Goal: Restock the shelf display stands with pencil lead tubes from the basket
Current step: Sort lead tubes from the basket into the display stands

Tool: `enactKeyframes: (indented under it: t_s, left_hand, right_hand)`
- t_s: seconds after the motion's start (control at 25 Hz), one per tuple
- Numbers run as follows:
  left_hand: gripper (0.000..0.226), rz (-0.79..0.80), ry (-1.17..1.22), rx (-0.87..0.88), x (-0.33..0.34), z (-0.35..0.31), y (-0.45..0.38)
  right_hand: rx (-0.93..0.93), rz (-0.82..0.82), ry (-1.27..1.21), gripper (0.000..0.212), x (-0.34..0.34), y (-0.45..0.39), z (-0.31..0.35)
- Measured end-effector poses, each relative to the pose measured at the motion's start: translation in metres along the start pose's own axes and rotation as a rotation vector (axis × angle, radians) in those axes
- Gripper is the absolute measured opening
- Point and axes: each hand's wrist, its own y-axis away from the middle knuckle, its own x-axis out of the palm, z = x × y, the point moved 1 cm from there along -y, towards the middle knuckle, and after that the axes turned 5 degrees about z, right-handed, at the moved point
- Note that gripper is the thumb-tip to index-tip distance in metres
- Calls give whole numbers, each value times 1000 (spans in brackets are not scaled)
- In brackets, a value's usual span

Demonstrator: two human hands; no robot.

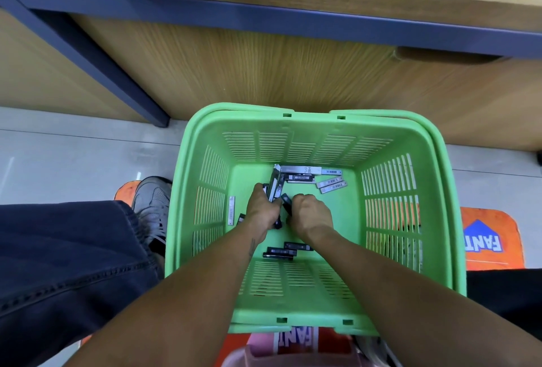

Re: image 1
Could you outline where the colourful printed mat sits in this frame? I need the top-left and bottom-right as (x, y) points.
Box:
(80, 180), (526, 367)

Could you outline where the pile of lead cases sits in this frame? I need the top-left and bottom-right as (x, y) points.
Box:
(224, 163), (350, 262)

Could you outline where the green plastic basket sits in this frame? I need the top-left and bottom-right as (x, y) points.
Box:
(164, 103), (467, 335)

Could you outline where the person's left forearm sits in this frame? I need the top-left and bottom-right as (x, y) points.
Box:
(68, 218), (276, 367)

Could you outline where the grey sneaker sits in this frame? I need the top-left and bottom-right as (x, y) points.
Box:
(356, 335), (406, 367)
(131, 176), (174, 255)

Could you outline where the person's right forearm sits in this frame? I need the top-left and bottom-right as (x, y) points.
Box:
(309, 227), (542, 367)

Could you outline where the person's left hand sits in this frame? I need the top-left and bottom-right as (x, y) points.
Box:
(243, 183), (283, 238)

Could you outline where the pink plastic stool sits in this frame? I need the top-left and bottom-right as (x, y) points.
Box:
(220, 331), (374, 367)

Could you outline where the person's right hand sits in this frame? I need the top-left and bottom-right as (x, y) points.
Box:
(287, 194), (336, 247)

